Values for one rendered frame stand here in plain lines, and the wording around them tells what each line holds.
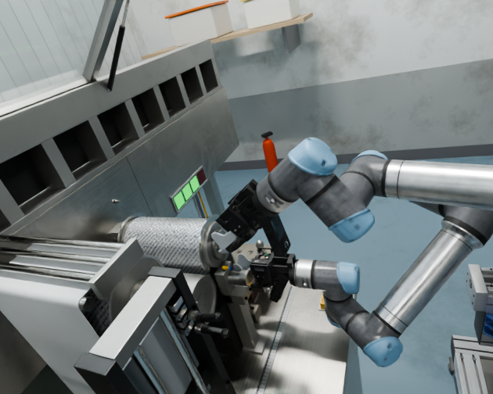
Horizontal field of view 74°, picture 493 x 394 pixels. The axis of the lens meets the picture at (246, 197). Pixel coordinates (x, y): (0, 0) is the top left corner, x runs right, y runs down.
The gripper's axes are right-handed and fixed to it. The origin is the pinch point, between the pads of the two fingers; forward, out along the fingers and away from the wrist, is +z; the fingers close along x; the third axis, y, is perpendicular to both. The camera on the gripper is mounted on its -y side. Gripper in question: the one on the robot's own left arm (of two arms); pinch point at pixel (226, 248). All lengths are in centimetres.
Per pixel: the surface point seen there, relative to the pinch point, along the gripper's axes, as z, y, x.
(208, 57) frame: 8, 49, -85
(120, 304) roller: -3.4, 11.4, 27.2
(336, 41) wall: 10, 9, -290
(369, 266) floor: 65, -110, -129
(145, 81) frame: 7, 50, -39
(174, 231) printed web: 6.3, 11.9, 0.8
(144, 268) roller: -4.0, 12.1, 19.7
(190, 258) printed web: 5.9, 5.0, 4.3
